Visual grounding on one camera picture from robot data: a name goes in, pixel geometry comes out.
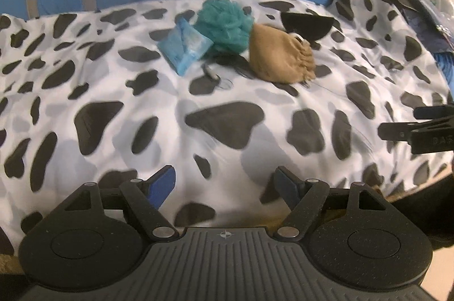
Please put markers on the black half-round soft pad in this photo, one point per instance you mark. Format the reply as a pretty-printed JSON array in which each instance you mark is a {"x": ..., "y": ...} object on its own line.
[{"x": 306, "y": 25}]

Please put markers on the light blue tissue packet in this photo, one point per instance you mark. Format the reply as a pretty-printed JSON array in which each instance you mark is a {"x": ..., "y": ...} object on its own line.
[{"x": 182, "y": 47}]

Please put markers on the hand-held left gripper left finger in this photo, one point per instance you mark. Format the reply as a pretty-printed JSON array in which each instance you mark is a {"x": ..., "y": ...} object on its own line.
[{"x": 161, "y": 185}]

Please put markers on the dark blue cloth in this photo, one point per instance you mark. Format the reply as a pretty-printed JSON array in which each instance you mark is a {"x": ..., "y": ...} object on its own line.
[{"x": 429, "y": 29}]

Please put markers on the thin black elastic loop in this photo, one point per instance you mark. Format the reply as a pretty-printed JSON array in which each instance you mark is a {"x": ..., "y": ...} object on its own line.
[{"x": 224, "y": 83}]

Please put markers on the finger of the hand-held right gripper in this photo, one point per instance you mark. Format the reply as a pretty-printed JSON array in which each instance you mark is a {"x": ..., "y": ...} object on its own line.
[
  {"x": 393, "y": 131},
  {"x": 434, "y": 112}
]

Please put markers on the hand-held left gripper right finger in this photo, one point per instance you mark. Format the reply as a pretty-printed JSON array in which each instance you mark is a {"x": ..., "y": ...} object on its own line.
[{"x": 287, "y": 185}]

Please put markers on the cow print blanket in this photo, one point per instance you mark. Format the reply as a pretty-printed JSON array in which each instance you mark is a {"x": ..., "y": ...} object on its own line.
[{"x": 106, "y": 81}]

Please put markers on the tan gathered cloth pouch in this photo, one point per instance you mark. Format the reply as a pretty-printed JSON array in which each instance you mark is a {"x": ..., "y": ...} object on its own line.
[{"x": 276, "y": 54}]

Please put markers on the blue ribbed item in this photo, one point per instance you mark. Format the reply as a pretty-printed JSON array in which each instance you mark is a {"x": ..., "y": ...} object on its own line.
[{"x": 445, "y": 61}]

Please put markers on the teal mesh bath pouf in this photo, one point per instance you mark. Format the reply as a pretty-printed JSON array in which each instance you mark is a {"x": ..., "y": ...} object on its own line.
[{"x": 225, "y": 28}]

